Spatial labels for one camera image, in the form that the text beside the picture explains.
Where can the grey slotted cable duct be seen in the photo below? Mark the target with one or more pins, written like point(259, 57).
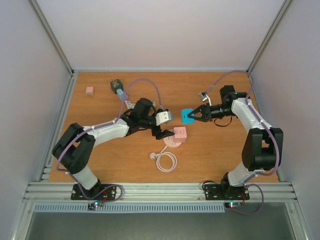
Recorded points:
point(130, 208)

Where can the teal square plug adapter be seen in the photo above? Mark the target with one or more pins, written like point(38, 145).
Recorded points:
point(185, 119)

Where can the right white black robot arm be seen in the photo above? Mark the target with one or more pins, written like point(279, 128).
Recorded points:
point(262, 150)

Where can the green circuit board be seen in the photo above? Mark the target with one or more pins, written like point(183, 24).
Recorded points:
point(232, 204)
point(94, 205)

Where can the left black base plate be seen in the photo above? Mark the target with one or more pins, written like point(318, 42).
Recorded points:
point(99, 192)

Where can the aluminium front rail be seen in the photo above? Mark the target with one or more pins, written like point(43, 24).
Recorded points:
point(274, 192)

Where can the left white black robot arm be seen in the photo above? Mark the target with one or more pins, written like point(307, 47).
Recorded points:
point(74, 148)

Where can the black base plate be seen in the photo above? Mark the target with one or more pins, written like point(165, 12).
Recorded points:
point(99, 192)
point(214, 191)

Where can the aluminium frame post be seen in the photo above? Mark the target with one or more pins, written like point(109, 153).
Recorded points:
point(285, 6)
point(48, 30)

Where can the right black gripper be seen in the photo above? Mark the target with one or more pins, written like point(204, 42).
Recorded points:
point(208, 116)

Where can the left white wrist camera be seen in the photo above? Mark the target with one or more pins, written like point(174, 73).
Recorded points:
point(163, 117)

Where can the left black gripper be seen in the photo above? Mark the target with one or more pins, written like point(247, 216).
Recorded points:
point(165, 133)

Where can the small pink plug adapter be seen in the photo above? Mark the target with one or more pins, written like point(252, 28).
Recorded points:
point(89, 91)

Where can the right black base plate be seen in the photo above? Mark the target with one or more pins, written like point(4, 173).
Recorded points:
point(214, 191)

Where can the large pink cube adapter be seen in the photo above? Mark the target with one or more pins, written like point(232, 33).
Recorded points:
point(180, 134)

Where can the right green circuit board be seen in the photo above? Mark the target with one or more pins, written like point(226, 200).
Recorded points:
point(232, 204)

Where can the right aluminium frame post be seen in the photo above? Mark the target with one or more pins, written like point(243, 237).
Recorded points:
point(285, 6)

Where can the purple power strip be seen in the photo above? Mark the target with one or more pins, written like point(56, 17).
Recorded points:
point(123, 97)

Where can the light blue plug adapter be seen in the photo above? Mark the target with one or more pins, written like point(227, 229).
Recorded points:
point(119, 91)

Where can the left aluminium frame post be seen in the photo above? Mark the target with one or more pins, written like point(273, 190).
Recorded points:
point(48, 30)

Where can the dark green cube adapter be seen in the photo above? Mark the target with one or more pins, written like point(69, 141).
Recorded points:
point(116, 85)

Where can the left green circuit board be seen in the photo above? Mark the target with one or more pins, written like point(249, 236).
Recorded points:
point(94, 205)

